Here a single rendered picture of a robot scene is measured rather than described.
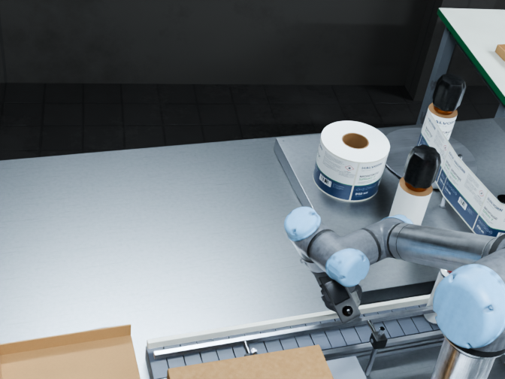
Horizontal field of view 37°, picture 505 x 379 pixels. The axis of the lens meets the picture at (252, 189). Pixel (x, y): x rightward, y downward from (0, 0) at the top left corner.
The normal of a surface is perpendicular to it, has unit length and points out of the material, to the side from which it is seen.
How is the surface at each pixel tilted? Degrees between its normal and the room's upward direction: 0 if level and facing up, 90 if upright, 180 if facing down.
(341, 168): 90
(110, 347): 0
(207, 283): 0
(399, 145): 0
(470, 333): 84
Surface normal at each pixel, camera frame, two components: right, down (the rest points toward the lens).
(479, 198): -0.93, 0.15
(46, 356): 0.11, -0.77
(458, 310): -0.81, 0.19
